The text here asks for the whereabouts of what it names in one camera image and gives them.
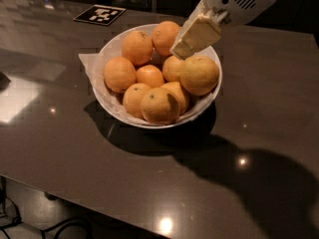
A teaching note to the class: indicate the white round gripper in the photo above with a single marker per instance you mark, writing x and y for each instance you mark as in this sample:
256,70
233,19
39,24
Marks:
239,2

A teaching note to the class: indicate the large central top orange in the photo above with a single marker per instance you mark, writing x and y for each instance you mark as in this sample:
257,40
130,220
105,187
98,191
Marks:
199,75

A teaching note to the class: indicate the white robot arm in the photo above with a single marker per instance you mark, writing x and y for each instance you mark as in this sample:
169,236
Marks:
204,25

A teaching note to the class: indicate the small hidden middle orange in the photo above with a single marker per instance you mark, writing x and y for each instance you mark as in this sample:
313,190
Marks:
150,75

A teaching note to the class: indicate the white ceramic bowl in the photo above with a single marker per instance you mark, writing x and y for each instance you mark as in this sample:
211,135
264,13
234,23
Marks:
103,60

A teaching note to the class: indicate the orange at back top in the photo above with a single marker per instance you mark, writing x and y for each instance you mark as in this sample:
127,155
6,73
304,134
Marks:
163,36

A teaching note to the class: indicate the orange at right middle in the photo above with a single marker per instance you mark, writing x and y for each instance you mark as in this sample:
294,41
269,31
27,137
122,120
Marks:
171,69

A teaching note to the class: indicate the orange at back left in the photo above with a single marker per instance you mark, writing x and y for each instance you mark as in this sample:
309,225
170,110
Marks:
137,47

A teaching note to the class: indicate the orange at front right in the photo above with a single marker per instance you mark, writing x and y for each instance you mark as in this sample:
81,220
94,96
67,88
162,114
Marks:
181,94

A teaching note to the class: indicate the orange at front centre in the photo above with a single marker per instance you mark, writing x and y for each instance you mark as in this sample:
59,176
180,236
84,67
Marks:
160,106

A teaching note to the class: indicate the white paper liner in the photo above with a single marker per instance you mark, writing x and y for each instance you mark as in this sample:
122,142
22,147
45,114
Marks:
91,65

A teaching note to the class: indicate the orange at far left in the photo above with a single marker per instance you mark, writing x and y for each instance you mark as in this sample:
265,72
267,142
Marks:
119,74

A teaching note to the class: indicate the orange at front left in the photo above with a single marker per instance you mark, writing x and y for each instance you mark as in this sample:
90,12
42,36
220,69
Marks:
133,97

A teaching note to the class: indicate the black white fiducial marker card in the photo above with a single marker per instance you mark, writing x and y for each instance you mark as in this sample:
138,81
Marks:
100,15

